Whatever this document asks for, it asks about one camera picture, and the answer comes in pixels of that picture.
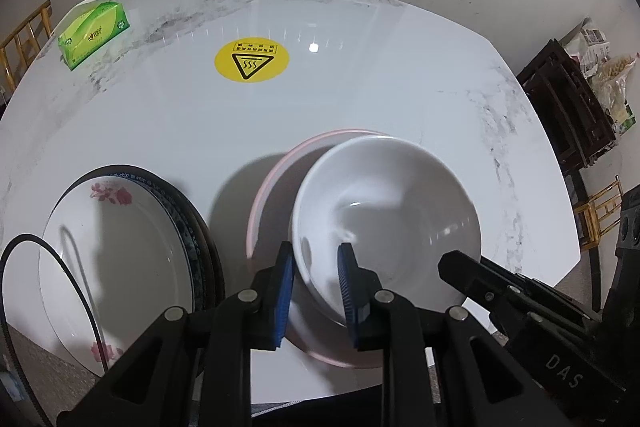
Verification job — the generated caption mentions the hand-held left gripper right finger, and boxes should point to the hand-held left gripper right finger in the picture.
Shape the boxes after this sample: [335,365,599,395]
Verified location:
[337,242,576,427]

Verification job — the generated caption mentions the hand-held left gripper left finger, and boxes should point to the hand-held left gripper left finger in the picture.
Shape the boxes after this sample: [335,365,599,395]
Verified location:
[56,241,296,427]

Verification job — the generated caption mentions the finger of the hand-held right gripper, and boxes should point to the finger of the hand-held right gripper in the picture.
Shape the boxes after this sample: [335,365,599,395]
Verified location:
[437,249,598,345]

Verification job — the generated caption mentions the white bowl with blue base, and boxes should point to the white bowl with blue base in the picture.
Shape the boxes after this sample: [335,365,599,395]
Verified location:
[289,136,483,328]

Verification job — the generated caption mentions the large blue floral plate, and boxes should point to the large blue floral plate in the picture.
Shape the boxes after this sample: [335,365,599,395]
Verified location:
[52,164,226,343]

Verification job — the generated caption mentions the pink bowl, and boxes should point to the pink bowl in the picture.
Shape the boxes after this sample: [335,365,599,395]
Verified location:
[246,129,401,369]

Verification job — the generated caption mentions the white plate with pink flowers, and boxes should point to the white plate with pink flowers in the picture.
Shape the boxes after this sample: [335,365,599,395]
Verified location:
[39,176,196,378]

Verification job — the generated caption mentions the bamboo chair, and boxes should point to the bamboo chair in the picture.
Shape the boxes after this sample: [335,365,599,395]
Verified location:
[0,0,53,95]
[572,177,623,250]

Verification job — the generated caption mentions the dark wooden rack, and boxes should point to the dark wooden rack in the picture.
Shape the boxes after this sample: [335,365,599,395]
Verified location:
[516,38,617,175]

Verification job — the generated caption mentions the yellow snack bag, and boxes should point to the yellow snack bag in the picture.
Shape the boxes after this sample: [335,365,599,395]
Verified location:
[592,52,640,138]

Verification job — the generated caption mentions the round yellow warning sticker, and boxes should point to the round yellow warning sticker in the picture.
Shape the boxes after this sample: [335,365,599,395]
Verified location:
[214,39,291,84]

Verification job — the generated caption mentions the printed plastic bag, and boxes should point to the printed plastic bag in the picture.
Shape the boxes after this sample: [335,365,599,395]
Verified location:
[559,17,613,80]

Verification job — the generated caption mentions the white crumpled packet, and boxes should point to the white crumpled packet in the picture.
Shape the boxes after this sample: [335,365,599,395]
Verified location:
[0,369,31,408]

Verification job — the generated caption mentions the green tissue box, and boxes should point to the green tissue box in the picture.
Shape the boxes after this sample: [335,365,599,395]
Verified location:
[57,0,131,72]

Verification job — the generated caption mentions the black cable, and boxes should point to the black cable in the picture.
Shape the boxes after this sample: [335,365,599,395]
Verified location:
[0,233,108,427]

